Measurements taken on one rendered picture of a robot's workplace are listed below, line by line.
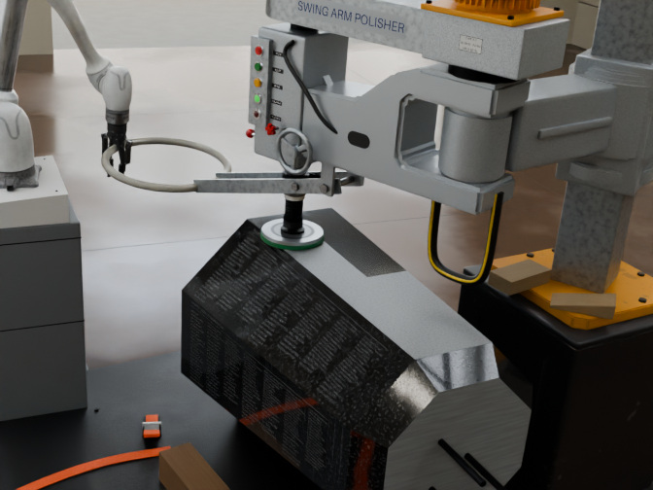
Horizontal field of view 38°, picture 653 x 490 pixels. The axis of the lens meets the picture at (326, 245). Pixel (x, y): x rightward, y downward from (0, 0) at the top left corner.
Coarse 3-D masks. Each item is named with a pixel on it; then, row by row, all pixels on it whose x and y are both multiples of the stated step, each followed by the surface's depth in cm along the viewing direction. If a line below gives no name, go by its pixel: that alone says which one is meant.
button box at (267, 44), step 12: (252, 36) 295; (252, 48) 296; (264, 48) 293; (252, 60) 298; (264, 60) 294; (252, 72) 299; (264, 72) 296; (252, 84) 300; (264, 84) 297; (252, 96) 302; (264, 96) 298; (252, 108) 303; (264, 108) 300; (252, 120) 305; (264, 120) 301
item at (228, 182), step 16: (224, 176) 347; (240, 176) 342; (256, 176) 336; (272, 176) 331; (336, 176) 312; (352, 176) 307; (224, 192) 333; (240, 192) 328; (256, 192) 323; (272, 192) 317; (288, 192) 313; (304, 192) 308; (336, 192) 299
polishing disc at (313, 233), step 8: (264, 224) 328; (272, 224) 328; (280, 224) 329; (304, 224) 330; (312, 224) 331; (264, 232) 321; (272, 232) 321; (280, 232) 322; (304, 232) 323; (312, 232) 324; (320, 232) 324; (272, 240) 317; (280, 240) 316; (288, 240) 316; (296, 240) 317; (304, 240) 317; (312, 240) 318
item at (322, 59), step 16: (272, 32) 291; (288, 32) 288; (304, 32) 290; (320, 32) 292; (304, 48) 285; (320, 48) 290; (336, 48) 296; (272, 64) 295; (304, 64) 287; (320, 64) 293; (336, 64) 299; (272, 80) 297; (288, 80) 292; (304, 80) 289; (320, 80) 295; (336, 80) 301; (272, 96) 299; (288, 96) 294; (272, 112) 300; (288, 112) 296; (256, 128) 307; (256, 144) 309; (272, 144) 304; (288, 160) 302; (304, 160) 302
